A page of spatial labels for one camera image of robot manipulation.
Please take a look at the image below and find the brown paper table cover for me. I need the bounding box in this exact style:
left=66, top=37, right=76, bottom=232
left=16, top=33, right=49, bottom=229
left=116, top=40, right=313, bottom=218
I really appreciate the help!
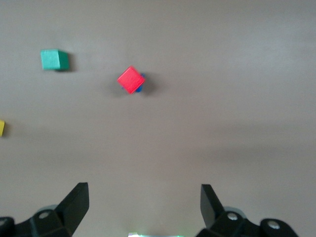
left=0, top=0, right=316, bottom=237

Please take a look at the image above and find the blue wooden cube block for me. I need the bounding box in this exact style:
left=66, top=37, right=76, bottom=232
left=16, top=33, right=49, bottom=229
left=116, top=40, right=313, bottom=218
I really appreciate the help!
left=121, top=72, right=147, bottom=94

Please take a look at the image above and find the red wooden cube block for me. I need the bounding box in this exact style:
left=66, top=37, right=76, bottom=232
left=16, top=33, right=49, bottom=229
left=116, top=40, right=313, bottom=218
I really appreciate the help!
left=116, top=65, right=146, bottom=95

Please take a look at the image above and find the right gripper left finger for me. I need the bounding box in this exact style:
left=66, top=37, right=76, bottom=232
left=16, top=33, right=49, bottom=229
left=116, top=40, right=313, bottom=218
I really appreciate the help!
left=0, top=182, right=90, bottom=237

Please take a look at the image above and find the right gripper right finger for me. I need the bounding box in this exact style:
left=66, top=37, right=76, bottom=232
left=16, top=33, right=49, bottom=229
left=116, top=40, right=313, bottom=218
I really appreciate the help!
left=196, top=184, right=300, bottom=237

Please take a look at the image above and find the green wooden cube block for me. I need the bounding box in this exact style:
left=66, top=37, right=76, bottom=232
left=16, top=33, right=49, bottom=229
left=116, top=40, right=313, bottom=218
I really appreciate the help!
left=39, top=48, right=70, bottom=71

